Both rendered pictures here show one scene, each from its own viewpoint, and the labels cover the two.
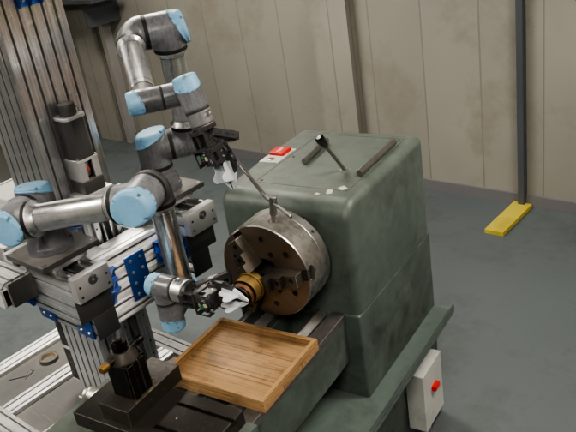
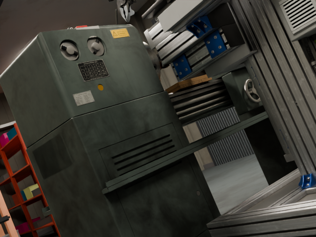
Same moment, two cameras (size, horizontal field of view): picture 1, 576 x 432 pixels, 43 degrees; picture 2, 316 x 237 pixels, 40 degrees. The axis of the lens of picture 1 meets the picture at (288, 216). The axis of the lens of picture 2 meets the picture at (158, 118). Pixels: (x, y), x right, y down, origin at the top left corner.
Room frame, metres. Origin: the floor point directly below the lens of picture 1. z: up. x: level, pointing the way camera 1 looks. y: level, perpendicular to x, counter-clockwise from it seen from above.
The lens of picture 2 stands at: (4.39, 0.51, 0.59)
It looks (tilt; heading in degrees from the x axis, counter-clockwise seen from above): 4 degrees up; 190
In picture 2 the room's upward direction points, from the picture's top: 23 degrees counter-clockwise
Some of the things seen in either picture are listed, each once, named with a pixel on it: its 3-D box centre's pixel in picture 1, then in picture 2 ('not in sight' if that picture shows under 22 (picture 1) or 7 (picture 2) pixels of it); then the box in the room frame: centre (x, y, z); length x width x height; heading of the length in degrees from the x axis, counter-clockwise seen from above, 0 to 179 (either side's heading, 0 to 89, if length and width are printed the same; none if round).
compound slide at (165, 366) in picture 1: (141, 390); not in sight; (1.57, 0.45, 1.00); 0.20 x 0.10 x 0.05; 145
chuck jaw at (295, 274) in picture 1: (285, 278); not in sight; (1.87, 0.04, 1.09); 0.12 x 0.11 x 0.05; 55
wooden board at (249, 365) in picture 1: (241, 360); (175, 92); (1.78, 0.21, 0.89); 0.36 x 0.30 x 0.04; 55
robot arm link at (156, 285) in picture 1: (164, 287); not in sight; (1.95, 0.41, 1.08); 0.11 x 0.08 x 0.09; 54
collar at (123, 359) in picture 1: (122, 353); not in sight; (1.55, 0.47, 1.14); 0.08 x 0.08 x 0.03
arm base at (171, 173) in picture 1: (159, 176); not in sight; (2.56, 0.45, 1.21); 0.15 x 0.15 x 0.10
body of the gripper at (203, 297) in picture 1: (202, 296); not in sight; (1.86, 0.29, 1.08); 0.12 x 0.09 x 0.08; 54
